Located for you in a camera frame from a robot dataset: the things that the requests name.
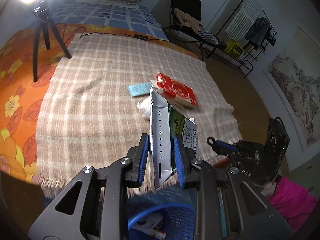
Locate black cable with remote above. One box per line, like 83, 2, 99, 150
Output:
53, 22, 171, 43

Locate black tripod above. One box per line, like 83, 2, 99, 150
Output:
31, 1, 72, 82

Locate orange floral bedsheet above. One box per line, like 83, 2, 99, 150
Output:
1, 24, 199, 185

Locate long white colourful wrapper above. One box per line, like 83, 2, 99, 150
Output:
132, 212, 166, 239

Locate crumpled white tissue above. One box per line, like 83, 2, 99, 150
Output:
137, 96, 152, 120

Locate blue checked bedsheet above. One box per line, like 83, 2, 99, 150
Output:
50, 3, 168, 41

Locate black folding chair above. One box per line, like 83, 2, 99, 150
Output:
163, 0, 221, 55

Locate light blue packet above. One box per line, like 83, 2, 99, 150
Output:
127, 82, 151, 98

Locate blue plastic basket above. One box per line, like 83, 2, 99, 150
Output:
127, 186, 195, 239

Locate red cardboard box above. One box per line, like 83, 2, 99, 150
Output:
151, 72, 199, 108

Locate black clothes rack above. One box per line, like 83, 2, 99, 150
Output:
207, 0, 277, 78

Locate yellow box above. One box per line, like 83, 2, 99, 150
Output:
225, 39, 244, 59

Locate beige checked blanket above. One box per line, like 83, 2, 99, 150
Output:
36, 34, 242, 198

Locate landscape painting scroll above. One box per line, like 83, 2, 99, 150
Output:
262, 26, 320, 153

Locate pink jacket sleeve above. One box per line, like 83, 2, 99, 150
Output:
261, 175, 317, 232

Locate clothes on chair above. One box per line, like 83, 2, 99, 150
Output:
174, 8, 219, 45

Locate green white snack bag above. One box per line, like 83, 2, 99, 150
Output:
150, 87, 199, 189

